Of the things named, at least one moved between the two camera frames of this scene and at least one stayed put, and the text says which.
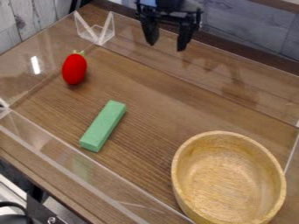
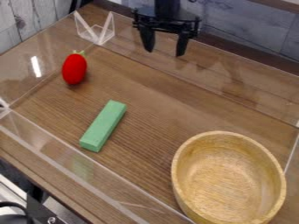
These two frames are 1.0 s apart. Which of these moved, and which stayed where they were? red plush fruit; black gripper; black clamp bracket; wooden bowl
Moved: black gripper
Stayed: black clamp bracket; wooden bowl; red plush fruit
